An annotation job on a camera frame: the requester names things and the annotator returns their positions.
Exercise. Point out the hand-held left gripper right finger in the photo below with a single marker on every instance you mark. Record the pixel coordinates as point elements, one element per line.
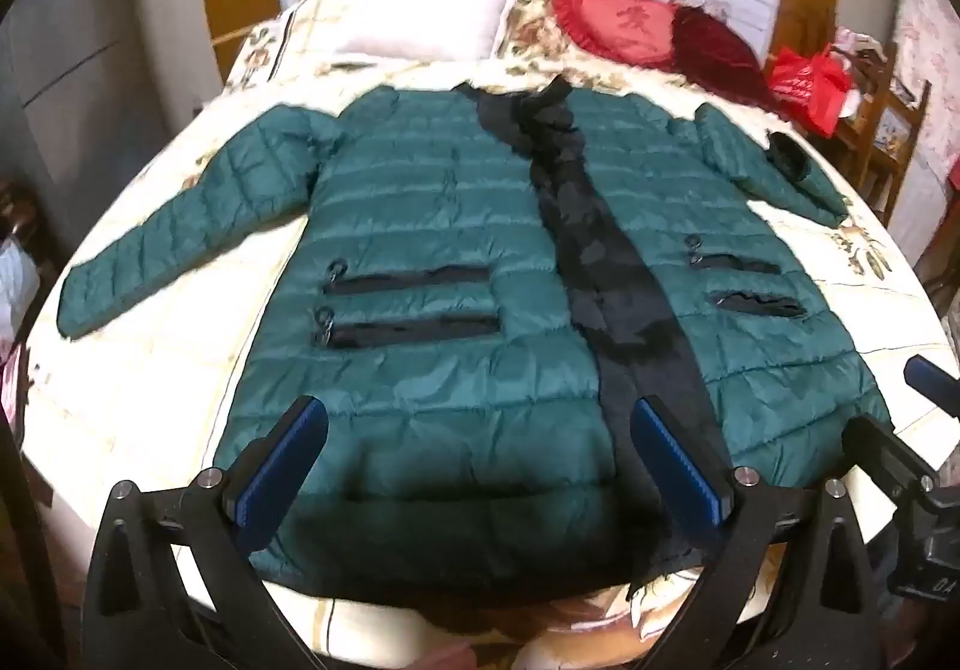
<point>675,469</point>

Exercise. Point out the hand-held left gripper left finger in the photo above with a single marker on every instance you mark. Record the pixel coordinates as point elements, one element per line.
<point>277,469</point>

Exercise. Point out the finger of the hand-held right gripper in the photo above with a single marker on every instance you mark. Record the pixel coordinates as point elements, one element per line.
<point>932,383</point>
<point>889,456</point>

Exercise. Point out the green puffer jacket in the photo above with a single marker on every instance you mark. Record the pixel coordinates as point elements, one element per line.
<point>420,227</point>

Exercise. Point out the floral checked bed sheet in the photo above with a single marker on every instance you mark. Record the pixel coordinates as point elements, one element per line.
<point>150,377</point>

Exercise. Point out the wooden shelf rack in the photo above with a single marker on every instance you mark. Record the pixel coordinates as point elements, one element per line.
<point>911,108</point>

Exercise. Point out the red plastic bag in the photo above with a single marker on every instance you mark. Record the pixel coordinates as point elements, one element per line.
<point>806,87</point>

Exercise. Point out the dark red frilled cushion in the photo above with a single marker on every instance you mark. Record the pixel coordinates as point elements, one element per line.
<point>716,49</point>

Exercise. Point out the grey wardrobe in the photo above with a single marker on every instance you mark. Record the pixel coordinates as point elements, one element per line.
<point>75,78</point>

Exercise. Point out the red heart cushion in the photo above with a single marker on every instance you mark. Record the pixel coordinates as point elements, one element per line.
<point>622,21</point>

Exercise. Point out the white pillow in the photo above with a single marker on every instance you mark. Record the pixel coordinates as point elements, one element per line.
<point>427,3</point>

